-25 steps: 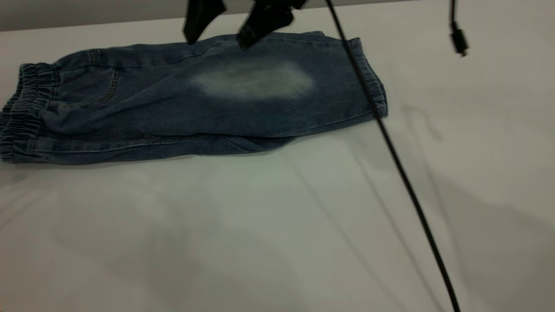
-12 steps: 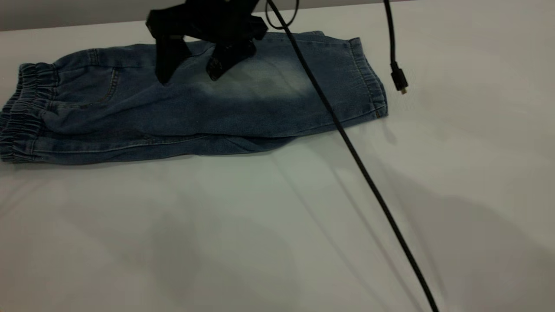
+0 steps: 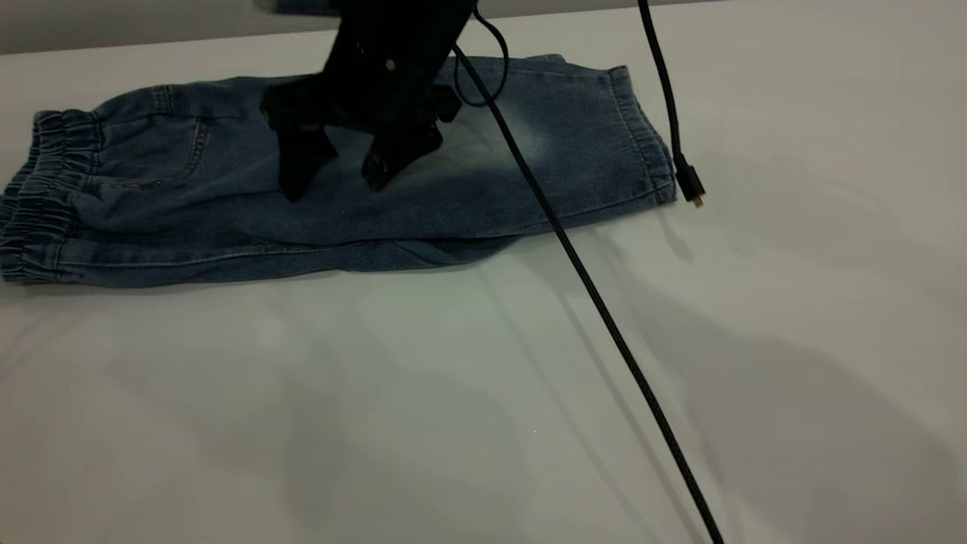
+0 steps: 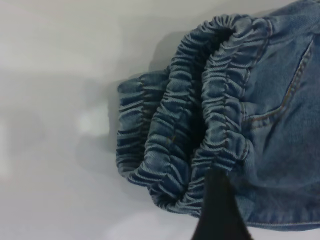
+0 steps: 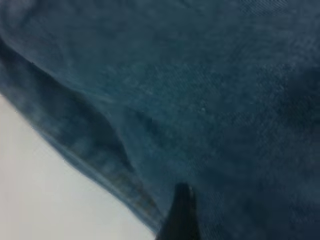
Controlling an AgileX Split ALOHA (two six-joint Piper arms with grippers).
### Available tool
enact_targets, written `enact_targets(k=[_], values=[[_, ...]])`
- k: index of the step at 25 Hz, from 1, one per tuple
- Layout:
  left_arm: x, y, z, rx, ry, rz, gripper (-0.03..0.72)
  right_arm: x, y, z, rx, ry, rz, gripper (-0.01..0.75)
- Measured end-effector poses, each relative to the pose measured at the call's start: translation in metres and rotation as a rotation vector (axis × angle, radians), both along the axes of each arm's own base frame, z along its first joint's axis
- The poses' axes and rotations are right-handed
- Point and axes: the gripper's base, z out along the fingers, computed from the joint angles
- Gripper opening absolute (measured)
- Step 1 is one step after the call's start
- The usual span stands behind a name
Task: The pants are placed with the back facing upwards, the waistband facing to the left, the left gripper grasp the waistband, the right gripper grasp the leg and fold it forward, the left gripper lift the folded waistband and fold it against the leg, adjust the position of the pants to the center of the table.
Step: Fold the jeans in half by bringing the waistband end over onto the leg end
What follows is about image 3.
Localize black cable with USB plug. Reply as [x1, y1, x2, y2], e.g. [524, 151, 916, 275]
[637, 0, 706, 208]

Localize thick braided black cable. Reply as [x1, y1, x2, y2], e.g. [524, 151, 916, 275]
[452, 45, 726, 544]

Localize blue denim pants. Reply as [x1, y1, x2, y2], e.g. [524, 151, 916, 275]
[0, 54, 678, 288]

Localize white table cloth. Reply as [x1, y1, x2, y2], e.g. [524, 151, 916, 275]
[0, 0, 967, 544]

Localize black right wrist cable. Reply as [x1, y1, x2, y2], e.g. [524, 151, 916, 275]
[452, 6, 509, 108]

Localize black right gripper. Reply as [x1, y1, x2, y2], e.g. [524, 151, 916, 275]
[261, 0, 477, 203]

